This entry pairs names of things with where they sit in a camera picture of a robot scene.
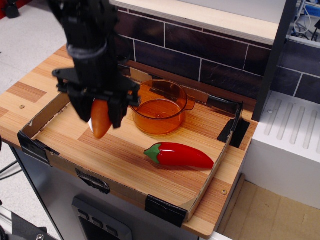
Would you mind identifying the white toy sink drainboard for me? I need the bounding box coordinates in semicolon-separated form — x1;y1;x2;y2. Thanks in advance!
242;91;320;209

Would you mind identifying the red toy chili pepper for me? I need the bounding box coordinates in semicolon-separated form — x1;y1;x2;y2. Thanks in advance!
143;142;214;169

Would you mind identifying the transparent orange toy pot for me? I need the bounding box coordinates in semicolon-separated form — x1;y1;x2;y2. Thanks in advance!
131;79;196;135

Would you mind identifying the orange toy carrot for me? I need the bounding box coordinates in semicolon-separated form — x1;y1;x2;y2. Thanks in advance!
91;99;112;139

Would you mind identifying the grey shelf post right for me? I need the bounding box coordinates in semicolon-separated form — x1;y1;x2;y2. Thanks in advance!
251;0;298;122

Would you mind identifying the yellow white toy knife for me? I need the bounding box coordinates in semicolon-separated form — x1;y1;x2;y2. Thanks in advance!
88;119;94;133

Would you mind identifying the wooden shelf board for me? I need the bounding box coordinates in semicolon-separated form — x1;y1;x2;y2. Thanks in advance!
110;0;279;45

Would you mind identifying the cardboard fence with black tape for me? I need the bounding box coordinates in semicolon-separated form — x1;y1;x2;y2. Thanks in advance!
18;68;256;235

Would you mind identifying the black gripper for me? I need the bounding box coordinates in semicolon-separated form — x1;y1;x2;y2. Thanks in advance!
52;44;141;129

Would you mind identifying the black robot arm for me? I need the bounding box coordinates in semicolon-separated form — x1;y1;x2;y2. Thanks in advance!
47;0;141;129

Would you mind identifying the grey oven control panel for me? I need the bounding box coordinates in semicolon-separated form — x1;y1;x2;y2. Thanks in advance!
72;197;133;240

